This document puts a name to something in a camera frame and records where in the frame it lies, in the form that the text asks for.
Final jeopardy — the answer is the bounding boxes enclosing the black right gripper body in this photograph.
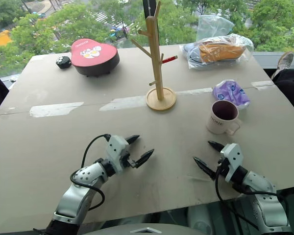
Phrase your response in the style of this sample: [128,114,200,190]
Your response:
[216,157,230,177]

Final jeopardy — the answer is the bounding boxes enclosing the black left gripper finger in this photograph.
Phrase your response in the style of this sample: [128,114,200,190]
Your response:
[133,148,155,169]
[125,134,141,146]

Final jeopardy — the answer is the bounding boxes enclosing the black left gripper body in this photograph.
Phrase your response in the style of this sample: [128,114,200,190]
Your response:
[119,144,136,170]

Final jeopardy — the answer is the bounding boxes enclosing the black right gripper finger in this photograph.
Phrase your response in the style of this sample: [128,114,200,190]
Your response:
[193,157,216,182]
[207,141,224,153]

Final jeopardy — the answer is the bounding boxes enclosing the wooden mug tree stand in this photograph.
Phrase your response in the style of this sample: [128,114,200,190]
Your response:
[130,0,178,112]

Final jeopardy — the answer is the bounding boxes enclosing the white mug with dark inside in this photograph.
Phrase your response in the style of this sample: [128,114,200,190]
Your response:
[206,100,243,136]

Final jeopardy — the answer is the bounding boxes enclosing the purple tissue packet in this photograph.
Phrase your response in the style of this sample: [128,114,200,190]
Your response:
[212,79,251,110]

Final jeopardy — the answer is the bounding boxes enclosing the grey robot torso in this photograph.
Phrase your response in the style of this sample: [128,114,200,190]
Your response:
[87,222,209,235]

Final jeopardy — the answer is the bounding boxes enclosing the red heart-shaped box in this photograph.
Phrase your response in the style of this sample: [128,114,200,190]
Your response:
[70,38,121,78]

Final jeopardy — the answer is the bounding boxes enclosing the clear bag with slippers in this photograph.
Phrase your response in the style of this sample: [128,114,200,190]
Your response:
[179,33,255,71]

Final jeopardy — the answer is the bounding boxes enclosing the dark trouser leg of bystander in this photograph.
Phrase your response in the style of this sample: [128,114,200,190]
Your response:
[271,69,294,101]

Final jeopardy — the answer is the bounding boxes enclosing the small black faceted object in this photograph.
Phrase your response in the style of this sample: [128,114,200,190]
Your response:
[55,55,72,70]

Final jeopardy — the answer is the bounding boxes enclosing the grey shoe of bystander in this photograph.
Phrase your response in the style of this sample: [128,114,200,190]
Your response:
[271,51,294,79]

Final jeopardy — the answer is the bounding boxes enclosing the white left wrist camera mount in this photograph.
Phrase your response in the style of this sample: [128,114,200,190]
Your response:
[104,135,129,175]

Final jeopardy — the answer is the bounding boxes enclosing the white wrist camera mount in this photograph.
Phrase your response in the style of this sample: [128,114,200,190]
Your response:
[220,143,244,183]
[104,135,129,175]

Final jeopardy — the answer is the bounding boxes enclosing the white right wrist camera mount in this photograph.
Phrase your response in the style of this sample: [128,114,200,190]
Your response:
[220,143,244,183]

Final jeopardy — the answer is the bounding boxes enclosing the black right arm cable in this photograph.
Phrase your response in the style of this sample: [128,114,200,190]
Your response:
[214,164,293,226]

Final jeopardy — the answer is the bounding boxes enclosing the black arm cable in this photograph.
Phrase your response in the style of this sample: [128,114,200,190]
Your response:
[214,164,293,226]
[70,134,112,212]

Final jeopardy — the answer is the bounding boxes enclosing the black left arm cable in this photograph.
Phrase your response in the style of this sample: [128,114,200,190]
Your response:
[70,134,112,212]

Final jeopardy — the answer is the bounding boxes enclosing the black window post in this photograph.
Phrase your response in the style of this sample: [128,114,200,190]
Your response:
[142,0,161,47]

